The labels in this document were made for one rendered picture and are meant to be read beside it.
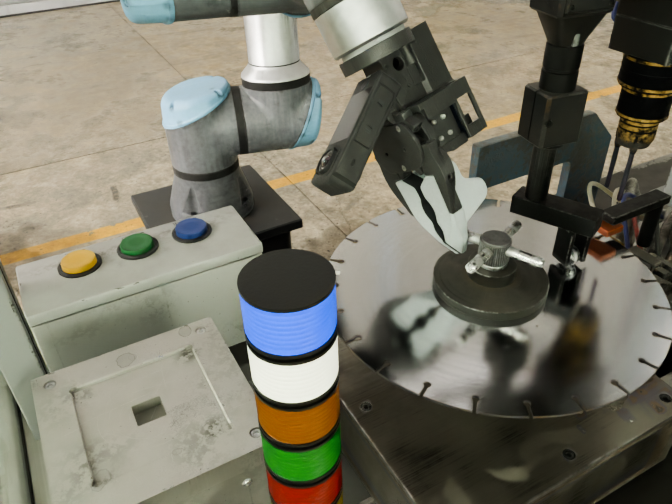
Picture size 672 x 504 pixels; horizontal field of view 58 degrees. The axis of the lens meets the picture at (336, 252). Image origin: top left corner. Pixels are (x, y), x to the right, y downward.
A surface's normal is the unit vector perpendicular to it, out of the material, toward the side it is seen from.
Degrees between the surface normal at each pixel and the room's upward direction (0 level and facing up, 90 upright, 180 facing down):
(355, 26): 78
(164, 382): 0
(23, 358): 90
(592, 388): 0
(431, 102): 60
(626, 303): 0
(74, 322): 90
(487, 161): 90
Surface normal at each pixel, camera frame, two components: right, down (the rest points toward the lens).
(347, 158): 0.44, -0.02
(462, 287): -0.11, -0.78
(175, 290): 0.48, 0.50
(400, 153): -0.75, 0.54
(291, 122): 0.26, 0.44
